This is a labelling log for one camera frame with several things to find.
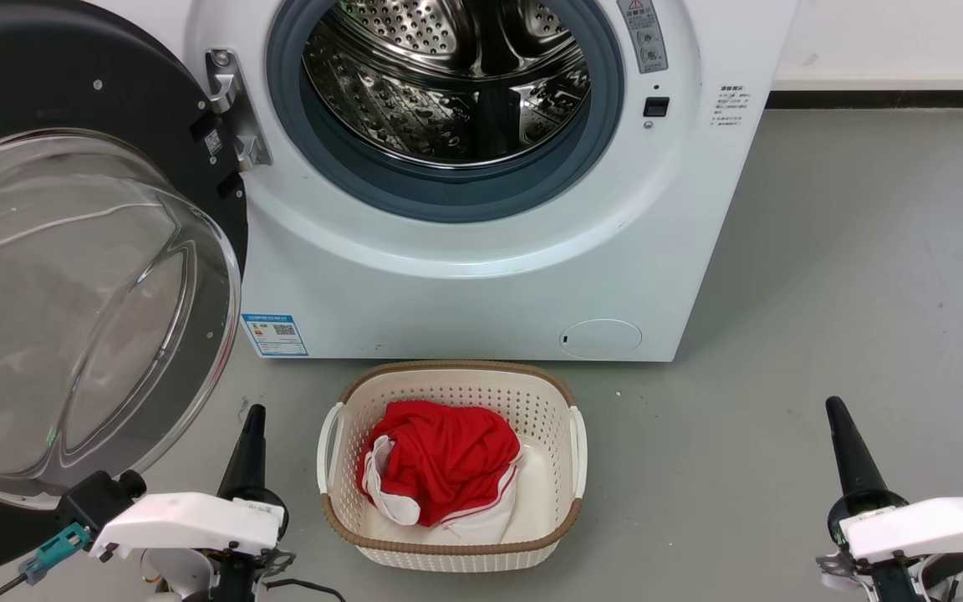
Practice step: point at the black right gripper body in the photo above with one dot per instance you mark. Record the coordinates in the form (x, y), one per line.
(891, 577)

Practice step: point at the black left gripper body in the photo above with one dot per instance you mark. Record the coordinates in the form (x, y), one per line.
(235, 577)

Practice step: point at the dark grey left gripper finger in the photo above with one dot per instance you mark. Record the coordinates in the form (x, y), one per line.
(259, 464)
(239, 464)

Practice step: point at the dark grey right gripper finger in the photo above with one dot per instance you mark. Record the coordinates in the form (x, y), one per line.
(864, 464)
(843, 464)

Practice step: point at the black round glass washer door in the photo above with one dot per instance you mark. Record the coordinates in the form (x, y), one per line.
(47, 75)

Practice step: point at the white front-load washing machine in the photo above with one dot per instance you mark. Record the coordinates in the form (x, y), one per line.
(465, 293)

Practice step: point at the silver metal door hinge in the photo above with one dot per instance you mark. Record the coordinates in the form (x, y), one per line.
(235, 109)

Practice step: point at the blue energy label sticker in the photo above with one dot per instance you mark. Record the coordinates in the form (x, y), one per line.
(275, 336)

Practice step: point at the red and white garment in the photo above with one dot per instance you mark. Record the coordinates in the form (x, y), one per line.
(448, 460)

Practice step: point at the round white filter cover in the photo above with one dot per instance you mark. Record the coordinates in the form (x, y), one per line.
(600, 339)

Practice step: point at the cream perforated laundry basket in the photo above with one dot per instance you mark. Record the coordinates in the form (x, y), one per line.
(552, 468)

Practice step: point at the black text sticker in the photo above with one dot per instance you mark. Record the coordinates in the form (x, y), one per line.
(729, 104)

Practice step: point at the grey warning sticker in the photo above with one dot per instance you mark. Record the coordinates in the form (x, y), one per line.
(644, 33)

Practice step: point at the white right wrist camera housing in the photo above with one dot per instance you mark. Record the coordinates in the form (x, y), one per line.
(933, 525)

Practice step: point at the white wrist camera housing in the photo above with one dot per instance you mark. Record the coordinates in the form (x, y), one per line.
(189, 522)
(933, 525)

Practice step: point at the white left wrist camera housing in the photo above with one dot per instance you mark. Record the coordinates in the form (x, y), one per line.
(189, 522)

